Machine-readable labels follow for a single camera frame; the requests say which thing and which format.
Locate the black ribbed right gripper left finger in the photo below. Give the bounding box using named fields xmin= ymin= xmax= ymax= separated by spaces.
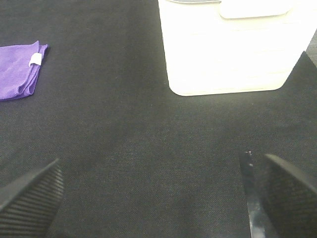
xmin=0 ymin=159 xmax=64 ymax=238

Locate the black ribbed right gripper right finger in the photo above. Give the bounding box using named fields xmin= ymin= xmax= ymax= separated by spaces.
xmin=262 ymin=154 xmax=317 ymax=238

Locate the purple microfiber towel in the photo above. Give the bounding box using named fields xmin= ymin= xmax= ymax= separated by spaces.
xmin=0 ymin=41 xmax=49 ymax=101

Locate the white plastic storage bin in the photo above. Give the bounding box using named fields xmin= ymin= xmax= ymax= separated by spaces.
xmin=158 ymin=0 xmax=317 ymax=96

